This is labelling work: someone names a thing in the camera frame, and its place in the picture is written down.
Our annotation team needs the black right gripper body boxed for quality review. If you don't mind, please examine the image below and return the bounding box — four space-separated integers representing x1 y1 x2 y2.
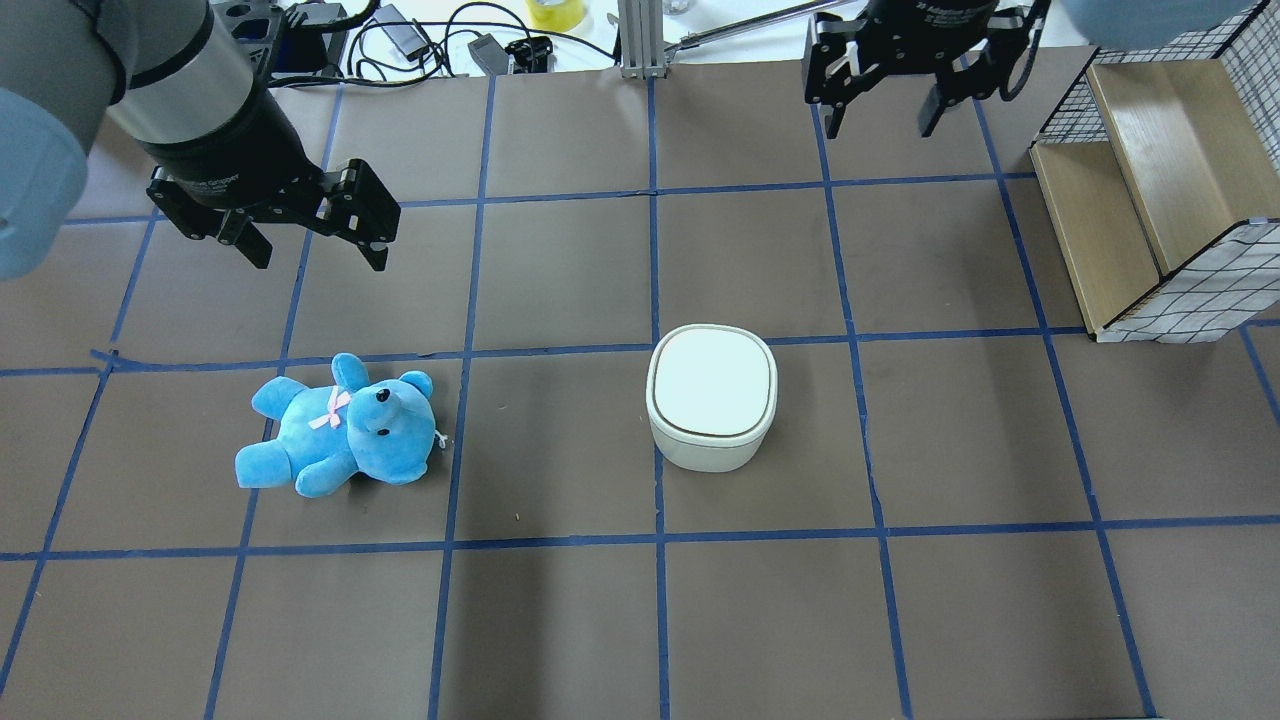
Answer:
803 1 1051 102

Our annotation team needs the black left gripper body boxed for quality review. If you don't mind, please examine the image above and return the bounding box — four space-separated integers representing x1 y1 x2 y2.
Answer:
146 160 346 238

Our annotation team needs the white trash can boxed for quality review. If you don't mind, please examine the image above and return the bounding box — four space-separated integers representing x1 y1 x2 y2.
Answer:
645 323 780 473

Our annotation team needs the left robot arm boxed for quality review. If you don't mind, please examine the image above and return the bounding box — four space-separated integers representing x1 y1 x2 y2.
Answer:
1 1 401 279

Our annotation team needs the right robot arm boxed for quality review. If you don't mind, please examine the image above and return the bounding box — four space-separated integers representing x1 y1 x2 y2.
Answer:
803 1 1249 138

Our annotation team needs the black power adapter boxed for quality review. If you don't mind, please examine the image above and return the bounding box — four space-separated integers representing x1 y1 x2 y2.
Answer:
372 3 431 61

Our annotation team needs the blue teddy bear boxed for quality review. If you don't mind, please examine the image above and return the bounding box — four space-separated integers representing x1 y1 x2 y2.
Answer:
234 352 449 498

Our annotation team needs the yellow tape roll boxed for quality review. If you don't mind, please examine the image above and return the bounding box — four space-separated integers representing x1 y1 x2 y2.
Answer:
525 0 588 33

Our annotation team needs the aluminium frame post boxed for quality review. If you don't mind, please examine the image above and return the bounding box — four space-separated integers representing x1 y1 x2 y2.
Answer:
617 0 669 79

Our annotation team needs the wooden wire-mesh shelf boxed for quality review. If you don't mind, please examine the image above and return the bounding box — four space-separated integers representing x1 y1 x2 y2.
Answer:
1029 1 1279 345

